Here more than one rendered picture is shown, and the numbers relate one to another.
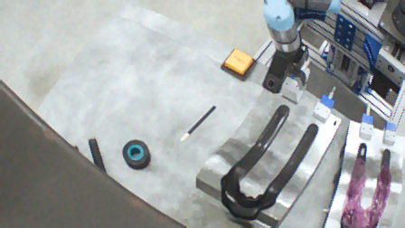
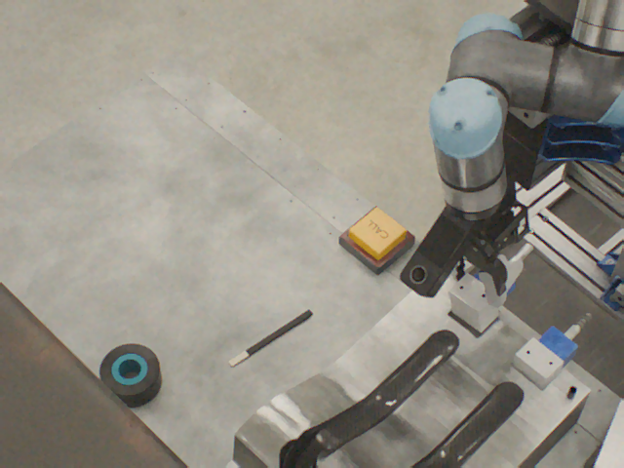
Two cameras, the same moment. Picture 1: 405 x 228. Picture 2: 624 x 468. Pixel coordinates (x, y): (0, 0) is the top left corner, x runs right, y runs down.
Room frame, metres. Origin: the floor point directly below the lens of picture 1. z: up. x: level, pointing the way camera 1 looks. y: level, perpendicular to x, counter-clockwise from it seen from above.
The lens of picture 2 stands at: (-0.11, -0.10, 2.24)
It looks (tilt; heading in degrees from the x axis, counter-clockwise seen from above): 55 degrees down; 4
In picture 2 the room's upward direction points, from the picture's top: 1 degrees clockwise
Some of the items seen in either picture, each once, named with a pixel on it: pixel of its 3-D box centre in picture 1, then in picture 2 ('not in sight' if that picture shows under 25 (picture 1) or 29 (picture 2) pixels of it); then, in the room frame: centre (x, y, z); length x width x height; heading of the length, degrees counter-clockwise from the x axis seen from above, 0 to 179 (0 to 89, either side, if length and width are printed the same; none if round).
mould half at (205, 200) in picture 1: (265, 171); (380, 458); (0.53, -0.15, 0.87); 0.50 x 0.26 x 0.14; 140
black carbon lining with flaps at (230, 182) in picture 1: (272, 161); (398, 438); (0.53, -0.16, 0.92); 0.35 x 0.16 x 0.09; 140
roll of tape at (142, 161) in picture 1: (136, 155); (131, 374); (0.64, 0.19, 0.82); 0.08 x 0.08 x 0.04
